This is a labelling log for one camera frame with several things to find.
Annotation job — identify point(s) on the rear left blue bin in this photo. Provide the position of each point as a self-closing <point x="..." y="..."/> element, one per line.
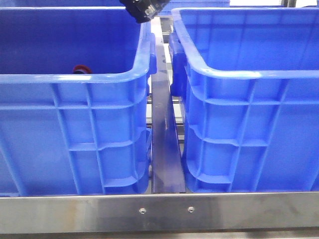
<point x="58" y="3"/>

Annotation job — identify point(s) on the right rail screw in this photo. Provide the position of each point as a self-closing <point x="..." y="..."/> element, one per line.
<point x="191" y="209"/>

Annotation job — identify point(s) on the dark metal divider bar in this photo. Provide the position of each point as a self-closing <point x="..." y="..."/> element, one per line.
<point x="168" y="176"/>

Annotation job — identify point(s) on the right blue plastic bin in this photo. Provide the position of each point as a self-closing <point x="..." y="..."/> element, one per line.
<point x="249" y="81"/>

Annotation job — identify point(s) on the stainless steel front rail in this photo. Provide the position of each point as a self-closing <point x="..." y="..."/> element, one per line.
<point x="165" y="212"/>

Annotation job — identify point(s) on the red mushroom push button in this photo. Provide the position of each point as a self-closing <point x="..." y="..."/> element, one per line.
<point x="82" y="69"/>

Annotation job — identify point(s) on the left blue plastic bin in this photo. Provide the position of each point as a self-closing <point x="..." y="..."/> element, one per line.
<point x="74" y="134"/>

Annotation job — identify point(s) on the rear right blue bin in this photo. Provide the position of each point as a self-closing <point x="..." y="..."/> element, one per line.
<point x="193" y="3"/>

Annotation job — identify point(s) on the left rail screw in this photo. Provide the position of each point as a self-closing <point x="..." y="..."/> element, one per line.
<point x="142" y="211"/>

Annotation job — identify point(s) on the rail screw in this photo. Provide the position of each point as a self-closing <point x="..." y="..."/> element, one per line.
<point x="191" y="209"/>
<point x="142" y="211"/>

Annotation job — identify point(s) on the blue plastic bin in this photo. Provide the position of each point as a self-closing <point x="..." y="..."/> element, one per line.
<point x="249" y="81"/>
<point x="74" y="134"/>

